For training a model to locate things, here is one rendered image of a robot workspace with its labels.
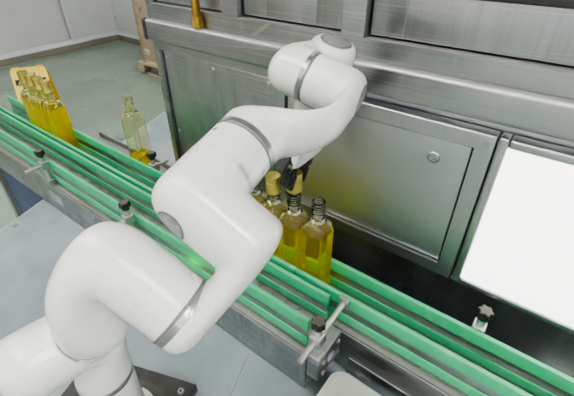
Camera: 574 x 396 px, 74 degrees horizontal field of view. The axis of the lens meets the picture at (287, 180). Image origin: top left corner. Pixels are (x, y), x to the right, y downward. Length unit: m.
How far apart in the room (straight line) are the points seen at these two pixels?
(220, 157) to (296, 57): 0.21
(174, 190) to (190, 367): 0.68
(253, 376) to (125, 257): 0.61
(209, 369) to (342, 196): 0.51
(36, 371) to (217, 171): 0.35
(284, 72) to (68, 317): 0.39
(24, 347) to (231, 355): 0.53
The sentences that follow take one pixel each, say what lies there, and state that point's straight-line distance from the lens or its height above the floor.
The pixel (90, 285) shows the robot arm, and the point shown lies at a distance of 0.45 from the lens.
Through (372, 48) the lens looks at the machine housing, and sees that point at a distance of 0.78.
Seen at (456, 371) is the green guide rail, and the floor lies 0.93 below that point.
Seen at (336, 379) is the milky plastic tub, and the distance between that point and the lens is 0.89.
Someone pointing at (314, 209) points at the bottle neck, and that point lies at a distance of 0.78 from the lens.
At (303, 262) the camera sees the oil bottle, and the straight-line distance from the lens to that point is 0.88.
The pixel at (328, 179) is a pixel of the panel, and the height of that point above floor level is 1.11.
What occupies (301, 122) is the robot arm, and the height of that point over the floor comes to 1.41.
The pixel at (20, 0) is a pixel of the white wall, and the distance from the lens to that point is 6.68.
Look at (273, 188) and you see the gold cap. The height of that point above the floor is 1.14.
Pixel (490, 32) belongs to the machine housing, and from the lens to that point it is 0.73.
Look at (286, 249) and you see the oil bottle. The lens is 0.88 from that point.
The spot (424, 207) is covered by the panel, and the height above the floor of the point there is 1.13.
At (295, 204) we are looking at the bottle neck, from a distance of 0.80.
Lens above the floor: 1.61
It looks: 34 degrees down
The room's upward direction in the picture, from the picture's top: straight up
